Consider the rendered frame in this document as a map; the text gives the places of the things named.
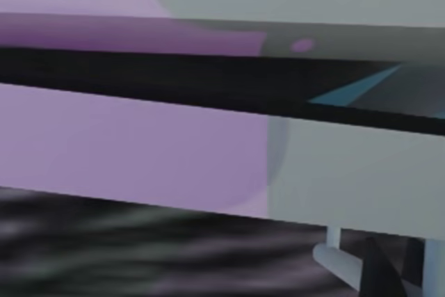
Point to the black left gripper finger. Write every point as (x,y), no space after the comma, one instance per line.
(378,272)

